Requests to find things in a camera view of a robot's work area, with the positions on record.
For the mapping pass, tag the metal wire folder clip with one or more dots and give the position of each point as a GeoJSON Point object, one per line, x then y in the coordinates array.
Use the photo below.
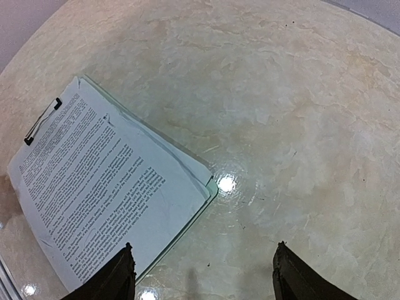
{"type": "Point", "coordinates": [45, 115]}

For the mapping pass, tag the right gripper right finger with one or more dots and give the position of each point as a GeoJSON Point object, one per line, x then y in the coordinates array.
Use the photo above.
{"type": "Point", "coordinates": [292, 278]}

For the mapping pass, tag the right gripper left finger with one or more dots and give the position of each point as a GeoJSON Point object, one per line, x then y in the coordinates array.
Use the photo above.
{"type": "Point", "coordinates": [115, 280]}

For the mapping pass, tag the remaining printed paper stack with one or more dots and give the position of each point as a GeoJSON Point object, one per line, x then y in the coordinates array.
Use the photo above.
{"type": "Point", "coordinates": [91, 177]}

